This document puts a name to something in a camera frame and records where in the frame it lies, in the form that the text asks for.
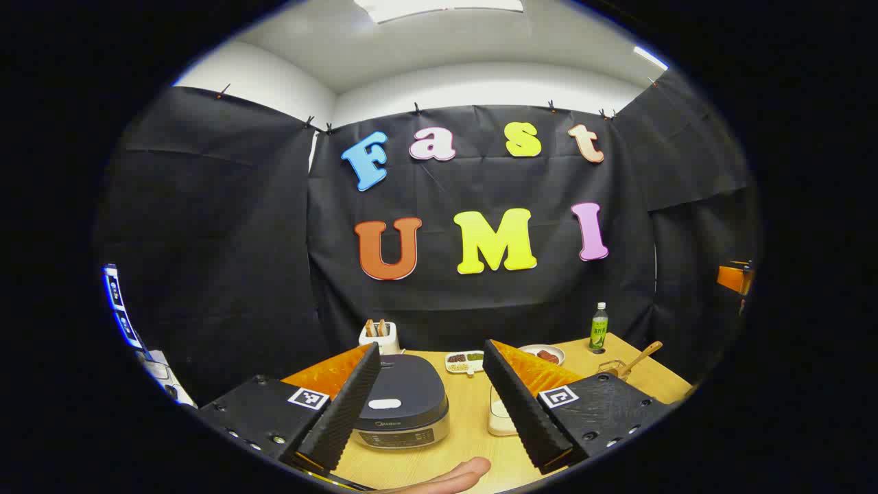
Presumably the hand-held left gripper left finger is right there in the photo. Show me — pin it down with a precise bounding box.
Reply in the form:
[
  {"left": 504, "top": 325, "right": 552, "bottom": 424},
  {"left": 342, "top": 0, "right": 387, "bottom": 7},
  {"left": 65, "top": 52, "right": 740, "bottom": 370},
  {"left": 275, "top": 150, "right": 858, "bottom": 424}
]
[{"left": 195, "top": 342, "right": 382, "bottom": 474}]

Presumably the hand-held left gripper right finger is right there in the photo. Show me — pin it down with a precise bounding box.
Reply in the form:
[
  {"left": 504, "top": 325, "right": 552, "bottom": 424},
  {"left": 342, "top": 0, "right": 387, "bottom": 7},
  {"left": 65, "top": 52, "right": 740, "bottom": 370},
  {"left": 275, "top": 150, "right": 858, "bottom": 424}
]
[{"left": 482, "top": 339, "right": 676, "bottom": 475}]

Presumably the dark grey rice cooker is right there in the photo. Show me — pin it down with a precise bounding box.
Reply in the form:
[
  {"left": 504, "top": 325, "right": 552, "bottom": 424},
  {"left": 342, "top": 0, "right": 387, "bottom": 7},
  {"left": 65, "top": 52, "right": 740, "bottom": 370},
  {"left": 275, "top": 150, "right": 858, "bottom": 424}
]
[{"left": 350, "top": 354, "right": 451, "bottom": 451}]

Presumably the wooden spoon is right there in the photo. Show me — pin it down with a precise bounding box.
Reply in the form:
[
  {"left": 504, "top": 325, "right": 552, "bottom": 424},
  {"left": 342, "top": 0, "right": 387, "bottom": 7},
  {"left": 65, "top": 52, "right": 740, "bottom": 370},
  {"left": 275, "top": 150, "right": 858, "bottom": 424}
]
[{"left": 617, "top": 341, "right": 664, "bottom": 380}]

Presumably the white round plate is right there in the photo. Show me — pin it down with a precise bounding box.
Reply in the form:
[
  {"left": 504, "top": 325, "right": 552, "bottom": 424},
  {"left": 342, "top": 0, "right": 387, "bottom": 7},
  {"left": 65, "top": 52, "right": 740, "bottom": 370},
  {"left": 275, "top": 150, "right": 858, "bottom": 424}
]
[{"left": 518, "top": 344, "right": 566, "bottom": 366}]

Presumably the white divided condiment dish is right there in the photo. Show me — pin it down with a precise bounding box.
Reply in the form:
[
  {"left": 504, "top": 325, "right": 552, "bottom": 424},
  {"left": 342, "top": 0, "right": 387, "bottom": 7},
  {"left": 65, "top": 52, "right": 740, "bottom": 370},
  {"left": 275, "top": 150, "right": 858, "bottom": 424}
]
[{"left": 444, "top": 351, "right": 486, "bottom": 375}]

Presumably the white toaster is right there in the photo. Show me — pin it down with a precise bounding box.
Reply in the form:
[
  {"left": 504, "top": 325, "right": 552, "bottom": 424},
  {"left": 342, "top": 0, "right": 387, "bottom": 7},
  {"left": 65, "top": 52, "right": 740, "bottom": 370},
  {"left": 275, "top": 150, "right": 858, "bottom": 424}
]
[{"left": 358, "top": 321, "right": 399, "bottom": 355}]

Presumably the green tea bottle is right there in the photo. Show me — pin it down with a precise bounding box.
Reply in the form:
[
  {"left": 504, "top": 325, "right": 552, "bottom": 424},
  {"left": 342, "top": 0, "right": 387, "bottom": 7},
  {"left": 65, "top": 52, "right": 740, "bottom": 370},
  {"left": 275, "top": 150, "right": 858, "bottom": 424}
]
[{"left": 589, "top": 302, "right": 610, "bottom": 354}]

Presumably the white side desk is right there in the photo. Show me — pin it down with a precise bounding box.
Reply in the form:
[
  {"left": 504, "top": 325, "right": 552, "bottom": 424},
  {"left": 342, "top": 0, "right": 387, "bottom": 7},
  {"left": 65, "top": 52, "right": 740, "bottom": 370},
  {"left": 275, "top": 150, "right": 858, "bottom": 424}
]
[{"left": 141, "top": 350, "right": 200, "bottom": 409}]

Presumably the black backdrop cloth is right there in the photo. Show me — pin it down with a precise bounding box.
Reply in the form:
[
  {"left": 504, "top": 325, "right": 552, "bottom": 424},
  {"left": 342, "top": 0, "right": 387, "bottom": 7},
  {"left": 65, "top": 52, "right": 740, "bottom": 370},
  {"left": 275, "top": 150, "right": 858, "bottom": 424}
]
[{"left": 93, "top": 69, "right": 762, "bottom": 405}]

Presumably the computer monitor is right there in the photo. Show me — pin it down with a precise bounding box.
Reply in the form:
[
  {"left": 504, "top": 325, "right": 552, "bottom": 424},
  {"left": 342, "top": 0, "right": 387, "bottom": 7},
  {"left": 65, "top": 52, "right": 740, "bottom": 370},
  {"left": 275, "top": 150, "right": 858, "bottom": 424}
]
[{"left": 103, "top": 264, "right": 145, "bottom": 351}]

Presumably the orange object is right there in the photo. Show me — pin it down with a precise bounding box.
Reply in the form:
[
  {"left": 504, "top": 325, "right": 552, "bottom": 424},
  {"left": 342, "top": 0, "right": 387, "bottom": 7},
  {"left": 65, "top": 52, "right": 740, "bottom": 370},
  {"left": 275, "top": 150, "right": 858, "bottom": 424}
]
[{"left": 717, "top": 261, "right": 755, "bottom": 297}]

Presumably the small ceiling light panel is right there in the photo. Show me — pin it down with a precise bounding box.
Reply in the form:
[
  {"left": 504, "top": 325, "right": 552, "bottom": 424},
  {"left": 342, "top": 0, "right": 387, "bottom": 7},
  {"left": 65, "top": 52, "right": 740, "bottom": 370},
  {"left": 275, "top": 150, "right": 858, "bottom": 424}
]
[{"left": 632, "top": 45, "right": 669, "bottom": 71}]

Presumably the large ceiling light panel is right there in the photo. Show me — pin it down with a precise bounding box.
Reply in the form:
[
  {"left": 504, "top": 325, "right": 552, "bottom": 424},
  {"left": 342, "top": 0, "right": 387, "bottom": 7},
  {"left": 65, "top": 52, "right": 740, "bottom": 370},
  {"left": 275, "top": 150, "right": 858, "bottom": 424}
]
[{"left": 353, "top": 0, "right": 525, "bottom": 25}]

